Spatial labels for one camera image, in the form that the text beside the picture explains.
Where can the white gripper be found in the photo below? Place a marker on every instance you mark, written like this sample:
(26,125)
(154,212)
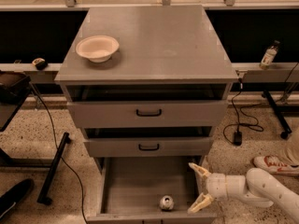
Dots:
(217,186)

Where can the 7up soda can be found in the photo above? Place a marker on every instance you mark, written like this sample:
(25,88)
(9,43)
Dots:
(167,203)

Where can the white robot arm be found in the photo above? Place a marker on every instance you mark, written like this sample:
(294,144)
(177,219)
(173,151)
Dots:
(256,187)

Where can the grey open bottom drawer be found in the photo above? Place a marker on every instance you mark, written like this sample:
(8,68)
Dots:
(132,188)

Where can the grey drawer cabinet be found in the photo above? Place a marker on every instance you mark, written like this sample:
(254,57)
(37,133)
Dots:
(165,54)

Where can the grey middle drawer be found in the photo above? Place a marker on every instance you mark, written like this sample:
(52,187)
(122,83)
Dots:
(148,147)

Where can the grey top drawer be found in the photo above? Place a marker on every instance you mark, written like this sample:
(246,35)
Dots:
(146,114)

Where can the white red sneaker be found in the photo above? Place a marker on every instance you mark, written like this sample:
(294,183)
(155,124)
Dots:
(273,165)

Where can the beige trouser leg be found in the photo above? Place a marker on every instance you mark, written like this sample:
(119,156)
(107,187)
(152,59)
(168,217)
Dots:
(290,153)

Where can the black wheeled stand leg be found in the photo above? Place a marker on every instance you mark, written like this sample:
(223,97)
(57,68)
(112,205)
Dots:
(284,124)

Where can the small clear bottle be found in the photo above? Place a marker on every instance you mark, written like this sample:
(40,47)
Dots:
(269,55)

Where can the black table leg stand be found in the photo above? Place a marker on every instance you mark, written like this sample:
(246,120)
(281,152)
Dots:
(43,195)

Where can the black shoe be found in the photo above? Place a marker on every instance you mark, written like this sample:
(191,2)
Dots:
(14,196)

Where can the black yellow tape measure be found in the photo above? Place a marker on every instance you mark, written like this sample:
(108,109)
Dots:
(40,63)

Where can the dark side table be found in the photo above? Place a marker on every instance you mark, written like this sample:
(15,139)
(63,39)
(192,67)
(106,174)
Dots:
(14,89)

